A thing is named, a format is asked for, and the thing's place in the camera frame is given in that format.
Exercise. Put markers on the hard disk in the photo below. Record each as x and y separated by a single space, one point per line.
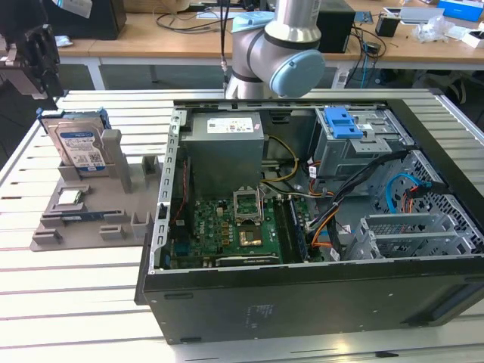
79 145

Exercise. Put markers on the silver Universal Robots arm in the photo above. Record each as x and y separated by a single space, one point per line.
295 22

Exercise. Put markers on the grey metal disk bay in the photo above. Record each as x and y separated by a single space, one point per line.
397 227

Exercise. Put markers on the crumpled white wrapper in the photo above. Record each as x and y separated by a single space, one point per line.
64 41

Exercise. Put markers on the large black computer tower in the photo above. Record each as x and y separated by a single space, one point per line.
102 22

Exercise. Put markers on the long wooden desk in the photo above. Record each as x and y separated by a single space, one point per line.
132 41

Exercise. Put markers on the silver CPU chip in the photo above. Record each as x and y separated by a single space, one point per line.
70 197

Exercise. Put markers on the grey parts rack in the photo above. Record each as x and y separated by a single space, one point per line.
113 196

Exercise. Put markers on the dark blue RAM stick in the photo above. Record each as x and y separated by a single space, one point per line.
87 215

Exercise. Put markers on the grey power supply unit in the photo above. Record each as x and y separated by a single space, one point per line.
223 159

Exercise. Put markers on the green motherboard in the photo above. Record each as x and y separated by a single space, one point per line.
211 227

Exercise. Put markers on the thin metal locking lever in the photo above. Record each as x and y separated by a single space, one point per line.
260 202

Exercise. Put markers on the CPU socket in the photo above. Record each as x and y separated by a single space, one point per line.
250 236

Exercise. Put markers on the black graphics card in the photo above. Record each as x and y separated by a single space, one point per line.
246 261

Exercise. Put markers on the small black computer tower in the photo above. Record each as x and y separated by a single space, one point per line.
338 30

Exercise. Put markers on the black RAM slot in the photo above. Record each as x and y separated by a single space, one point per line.
283 230

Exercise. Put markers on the blue plastic drive latch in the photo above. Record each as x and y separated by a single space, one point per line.
342 123

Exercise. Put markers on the RAM stick with blue label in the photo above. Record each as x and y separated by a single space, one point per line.
298 230

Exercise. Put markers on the grey metal drive cage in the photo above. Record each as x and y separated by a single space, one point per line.
351 159

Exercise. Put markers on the black PC case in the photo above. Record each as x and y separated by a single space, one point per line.
302 302

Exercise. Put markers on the flat grey tray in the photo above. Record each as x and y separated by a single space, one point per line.
419 14

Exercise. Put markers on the clear plastic bag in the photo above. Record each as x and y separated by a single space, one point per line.
435 28

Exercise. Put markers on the blue cardboard box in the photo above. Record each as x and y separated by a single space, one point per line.
461 8

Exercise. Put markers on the small white box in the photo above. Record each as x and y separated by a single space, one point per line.
476 38

